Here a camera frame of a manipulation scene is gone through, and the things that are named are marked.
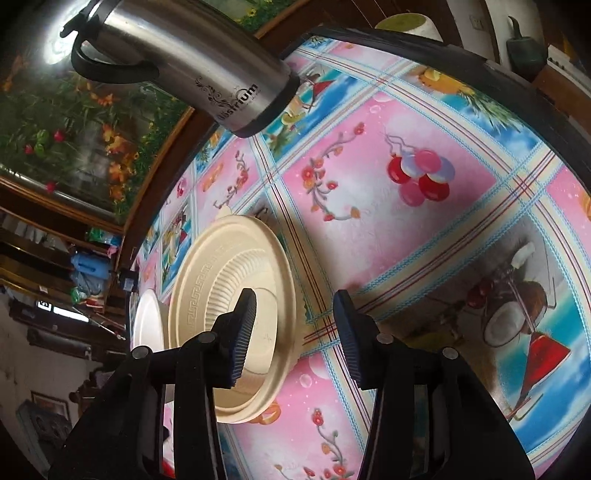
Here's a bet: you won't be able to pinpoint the stainless steel thermos jug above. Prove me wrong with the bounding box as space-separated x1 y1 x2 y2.
60 0 302 138

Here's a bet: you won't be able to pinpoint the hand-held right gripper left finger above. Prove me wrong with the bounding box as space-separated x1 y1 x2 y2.
48 288 258 480

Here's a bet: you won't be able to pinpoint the wood-framed flower painting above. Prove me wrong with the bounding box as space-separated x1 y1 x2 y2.
0 44 197 224

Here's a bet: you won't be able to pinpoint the printed plastic tablecloth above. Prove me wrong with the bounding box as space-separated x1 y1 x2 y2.
130 31 591 480

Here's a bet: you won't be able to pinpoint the dark green vase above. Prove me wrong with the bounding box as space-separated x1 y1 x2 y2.
505 16 546 80

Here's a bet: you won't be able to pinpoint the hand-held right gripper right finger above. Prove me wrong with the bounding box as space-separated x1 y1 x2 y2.
333 289 536 480

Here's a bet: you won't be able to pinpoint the large white bowl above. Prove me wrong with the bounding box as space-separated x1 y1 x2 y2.
131 288 163 352

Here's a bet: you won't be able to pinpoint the beige bowl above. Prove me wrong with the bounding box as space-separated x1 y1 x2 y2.
168 214 296 423
216 208 309 424

